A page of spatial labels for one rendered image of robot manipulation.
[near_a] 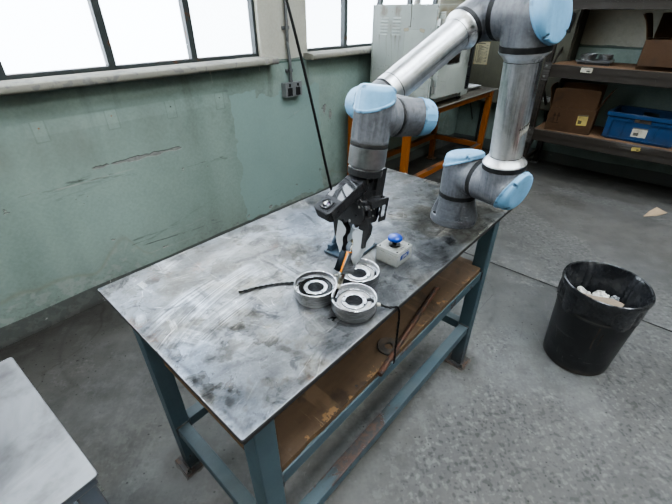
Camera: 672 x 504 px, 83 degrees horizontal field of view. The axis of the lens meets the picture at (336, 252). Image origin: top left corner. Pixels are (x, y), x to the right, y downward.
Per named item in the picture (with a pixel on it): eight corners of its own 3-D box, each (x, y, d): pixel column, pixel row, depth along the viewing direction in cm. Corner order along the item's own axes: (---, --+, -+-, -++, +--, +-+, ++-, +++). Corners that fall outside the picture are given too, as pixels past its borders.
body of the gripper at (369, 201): (385, 223, 83) (395, 169, 78) (361, 232, 78) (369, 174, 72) (359, 212, 88) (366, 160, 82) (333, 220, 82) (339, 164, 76)
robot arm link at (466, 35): (476, -24, 95) (333, 90, 86) (515, -28, 87) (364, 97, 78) (480, 23, 103) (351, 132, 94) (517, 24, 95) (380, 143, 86)
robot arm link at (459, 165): (455, 181, 130) (462, 141, 123) (489, 194, 120) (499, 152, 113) (431, 189, 124) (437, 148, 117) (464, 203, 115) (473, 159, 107)
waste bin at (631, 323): (605, 396, 162) (650, 321, 139) (525, 356, 181) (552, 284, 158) (621, 351, 184) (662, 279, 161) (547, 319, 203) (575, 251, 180)
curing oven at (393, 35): (435, 111, 273) (450, 3, 239) (368, 100, 308) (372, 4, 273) (473, 98, 312) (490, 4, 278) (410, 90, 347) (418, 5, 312)
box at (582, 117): (597, 137, 334) (613, 92, 314) (537, 128, 359) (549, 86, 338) (602, 128, 361) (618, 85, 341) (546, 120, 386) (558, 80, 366)
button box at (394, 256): (396, 268, 103) (398, 253, 100) (375, 258, 107) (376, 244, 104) (412, 256, 108) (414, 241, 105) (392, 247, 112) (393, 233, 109)
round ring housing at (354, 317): (330, 325, 84) (330, 311, 82) (332, 295, 93) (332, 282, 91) (377, 326, 84) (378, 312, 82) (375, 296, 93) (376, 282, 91)
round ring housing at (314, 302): (286, 304, 90) (285, 290, 88) (305, 279, 99) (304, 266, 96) (327, 315, 87) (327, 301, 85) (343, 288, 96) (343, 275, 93)
